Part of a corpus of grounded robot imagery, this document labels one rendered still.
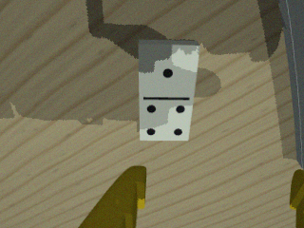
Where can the white domino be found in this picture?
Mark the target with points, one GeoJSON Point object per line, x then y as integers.
{"type": "Point", "coordinates": [167, 80]}

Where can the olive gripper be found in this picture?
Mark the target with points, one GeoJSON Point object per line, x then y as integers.
{"type": "Point", "coordinates": [118, 207]}

